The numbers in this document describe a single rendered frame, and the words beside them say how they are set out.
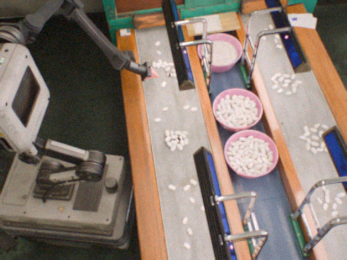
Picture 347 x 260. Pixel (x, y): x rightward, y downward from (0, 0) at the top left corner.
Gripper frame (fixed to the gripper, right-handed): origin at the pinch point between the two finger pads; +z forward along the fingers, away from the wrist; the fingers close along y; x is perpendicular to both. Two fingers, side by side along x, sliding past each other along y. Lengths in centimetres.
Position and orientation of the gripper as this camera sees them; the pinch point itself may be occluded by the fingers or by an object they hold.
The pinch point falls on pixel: (157, 76)
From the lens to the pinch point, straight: 221.9
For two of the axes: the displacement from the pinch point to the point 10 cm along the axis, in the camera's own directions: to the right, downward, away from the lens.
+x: -6.1, 5.0, 6.1
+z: 7.8, 2.4, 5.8
